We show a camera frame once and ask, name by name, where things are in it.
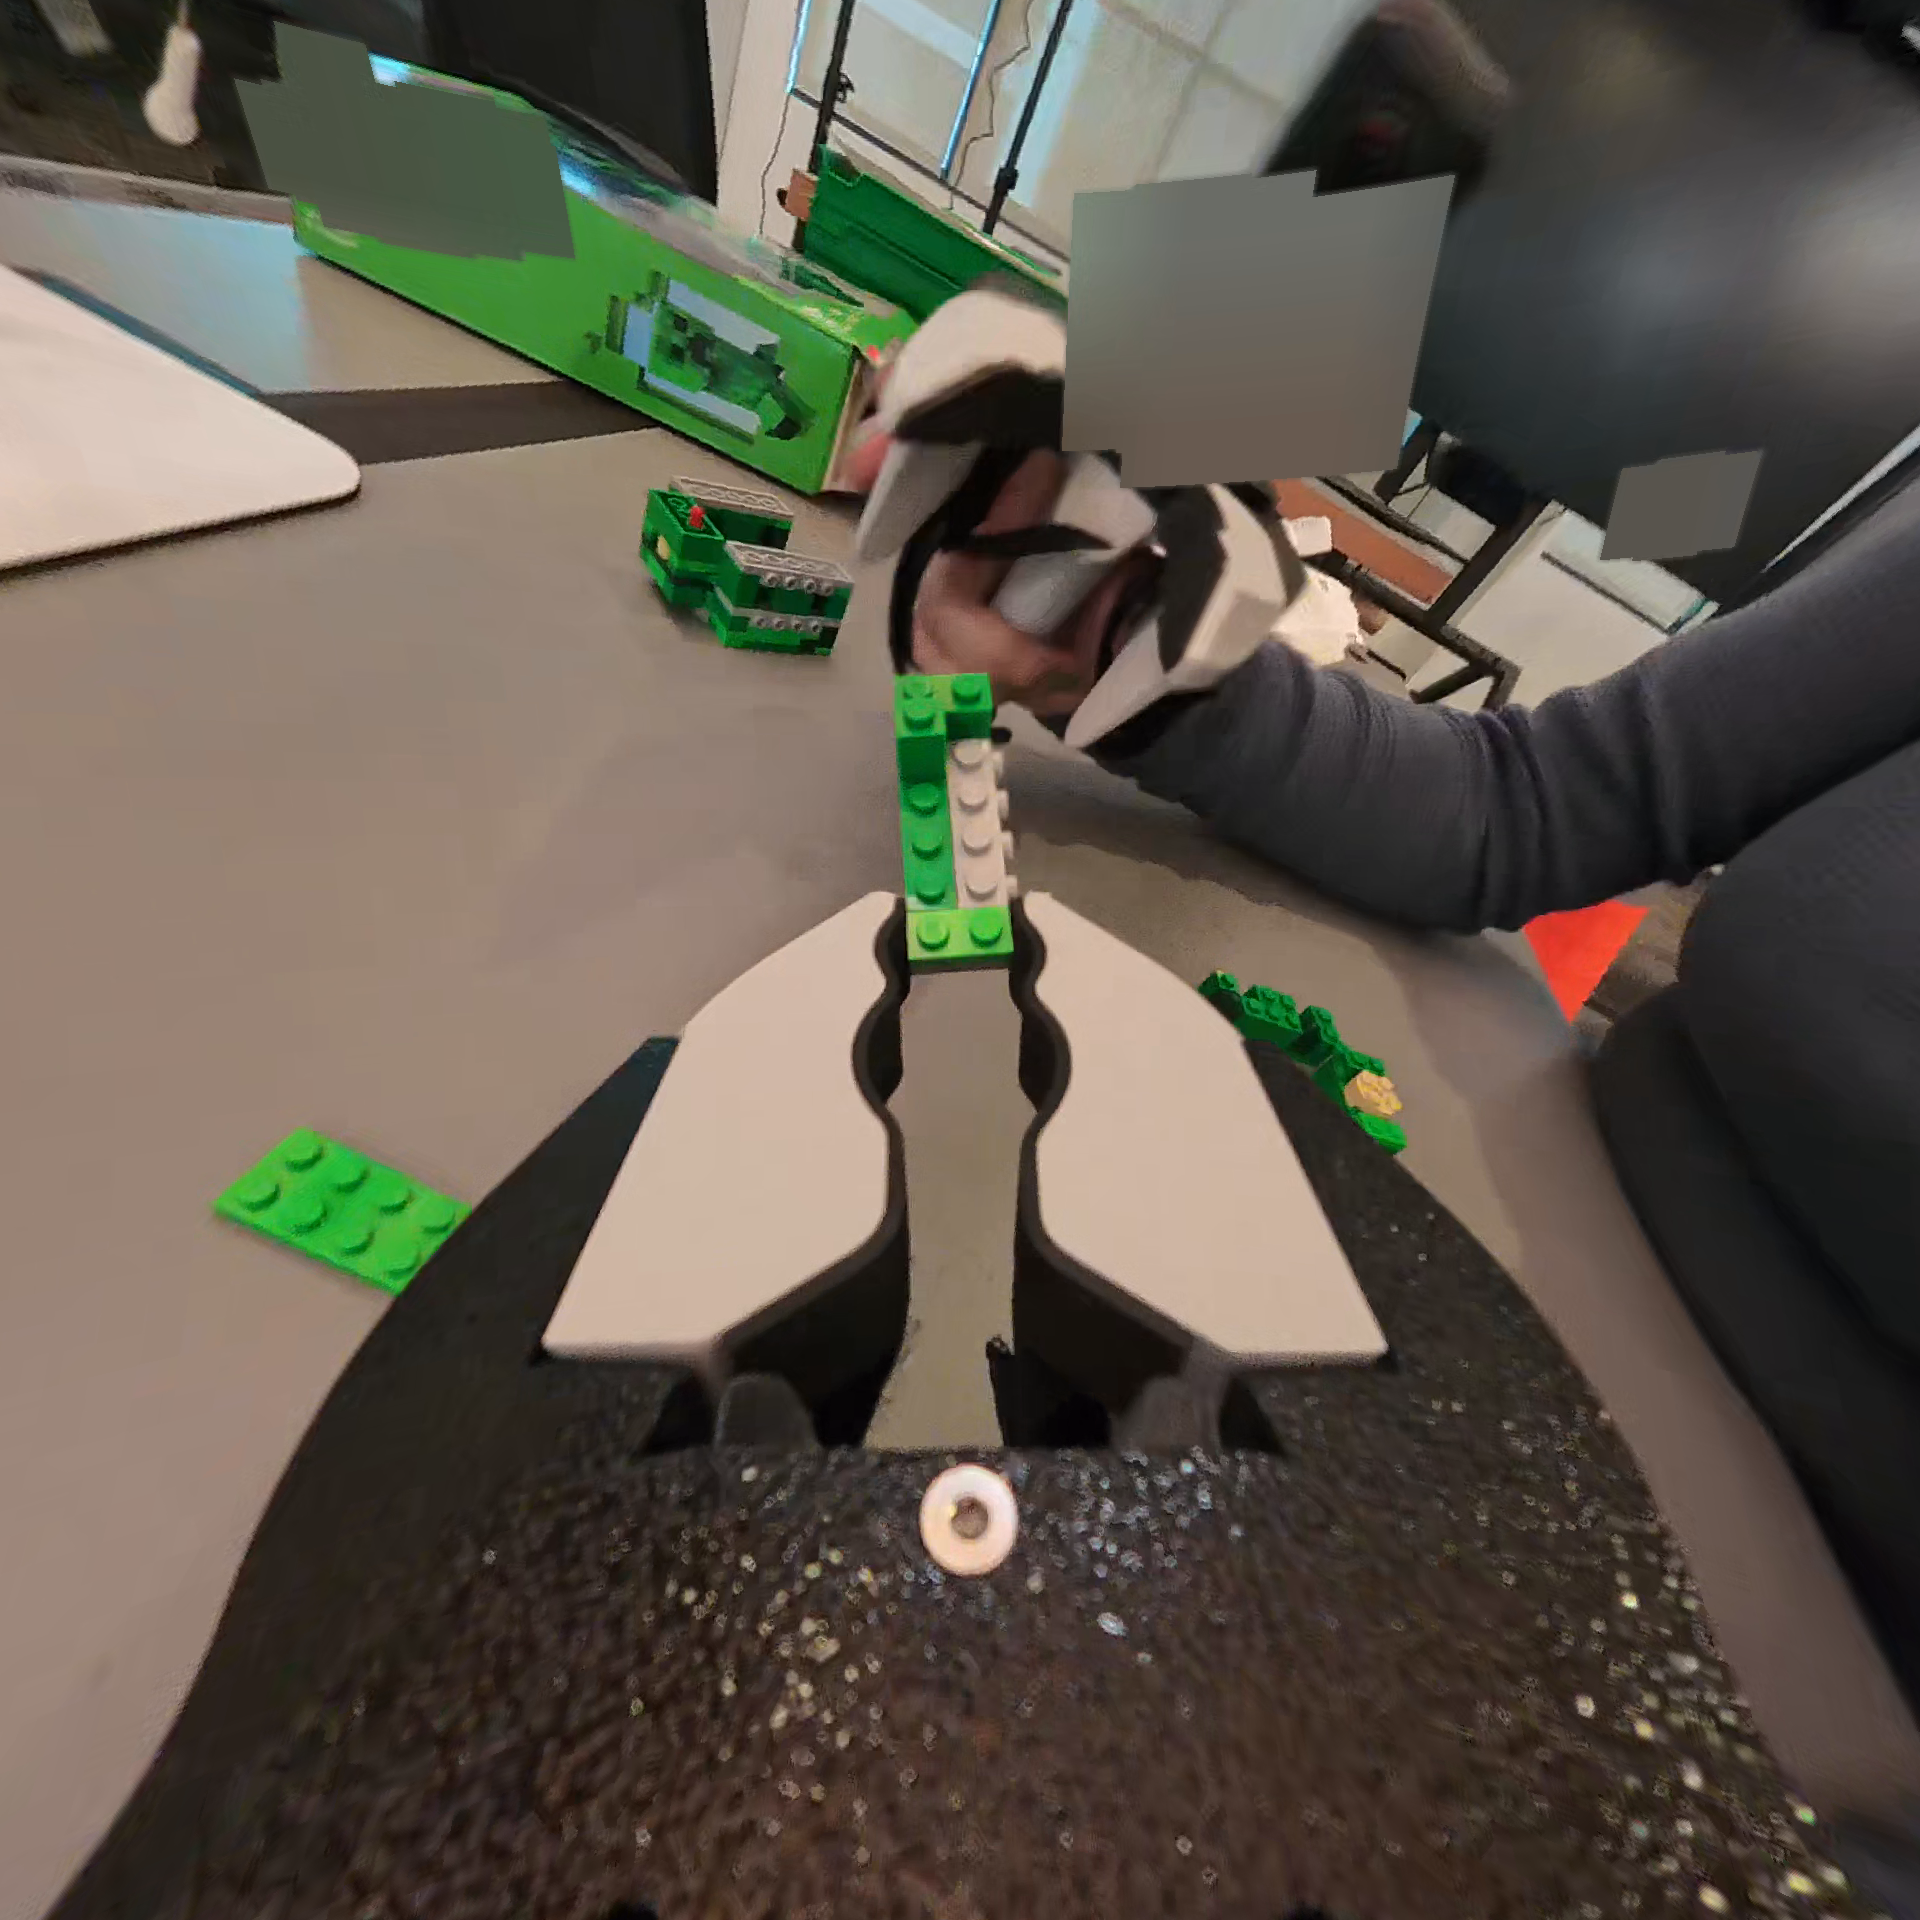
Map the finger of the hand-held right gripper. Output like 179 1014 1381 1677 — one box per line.
874 287 1070 443
852 434 985 567

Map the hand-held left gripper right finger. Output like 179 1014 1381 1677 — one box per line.
1013 892 1390 1450

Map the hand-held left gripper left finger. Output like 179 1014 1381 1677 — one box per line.
537 887 917 1442

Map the long green grey brick assembly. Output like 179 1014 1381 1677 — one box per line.
892 671 1025 974

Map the person's right forearm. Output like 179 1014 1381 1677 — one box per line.
1101 502 1920 934

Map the person's right hand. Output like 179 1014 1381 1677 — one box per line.
895 450 1150 747

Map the small green cardboard box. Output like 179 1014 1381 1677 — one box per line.
795 147 1070 324

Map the blocky green grey brick build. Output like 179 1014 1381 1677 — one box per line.
641 477 857 659

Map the green brick cluster with tan piece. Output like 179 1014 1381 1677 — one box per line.
1198 970 1413 1157

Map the black tripod stand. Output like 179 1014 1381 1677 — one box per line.
779 0 1082 242

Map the flat green brick plate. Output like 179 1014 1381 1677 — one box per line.
212 1124 473 1295

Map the large green toy box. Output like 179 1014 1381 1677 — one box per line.
293 52 917 496

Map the person's leg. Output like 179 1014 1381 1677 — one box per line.
1591 743 1920 1653

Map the black monitor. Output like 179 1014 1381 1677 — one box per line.
1410 0 1920 607

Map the white rounded pad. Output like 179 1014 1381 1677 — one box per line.
0 262 366 576

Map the white hanging object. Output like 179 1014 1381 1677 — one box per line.
142 0 203 148

